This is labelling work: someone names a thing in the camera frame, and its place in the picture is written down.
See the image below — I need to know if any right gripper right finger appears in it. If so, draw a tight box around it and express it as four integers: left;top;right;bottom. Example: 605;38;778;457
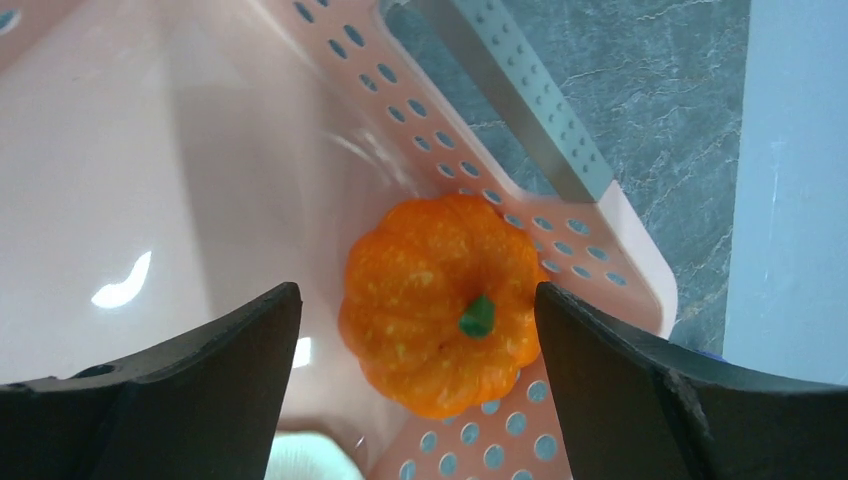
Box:
535;283;847;479

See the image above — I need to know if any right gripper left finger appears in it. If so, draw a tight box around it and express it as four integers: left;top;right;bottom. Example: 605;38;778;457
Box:
1;282;303;479

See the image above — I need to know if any white toy mushroom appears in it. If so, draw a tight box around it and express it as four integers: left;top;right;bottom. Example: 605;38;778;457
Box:
264;432;364;480

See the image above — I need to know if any orange toy pumpkin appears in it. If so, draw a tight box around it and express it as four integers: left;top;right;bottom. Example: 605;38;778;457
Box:
338;194;547;420

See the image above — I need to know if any pink plastic basket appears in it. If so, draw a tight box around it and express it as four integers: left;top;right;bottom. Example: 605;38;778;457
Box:
1;1;677;479

